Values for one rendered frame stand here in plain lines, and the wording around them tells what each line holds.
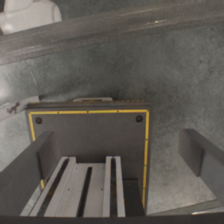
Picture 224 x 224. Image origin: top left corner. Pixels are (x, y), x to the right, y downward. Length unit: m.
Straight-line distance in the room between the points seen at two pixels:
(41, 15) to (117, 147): 0.71
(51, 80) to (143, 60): 0.67
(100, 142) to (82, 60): 0.58
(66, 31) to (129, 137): 0.66
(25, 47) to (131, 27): 0.24
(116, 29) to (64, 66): 0.84
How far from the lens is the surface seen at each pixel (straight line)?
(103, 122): 0.85
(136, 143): 0.91
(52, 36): 0.40
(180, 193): 1.67
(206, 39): 1.31
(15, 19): 0.52
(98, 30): 0.38
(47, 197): 0.74
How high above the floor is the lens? 1.13
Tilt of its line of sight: 75 degrees down
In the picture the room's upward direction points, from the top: 179 degrees counter-clockwise
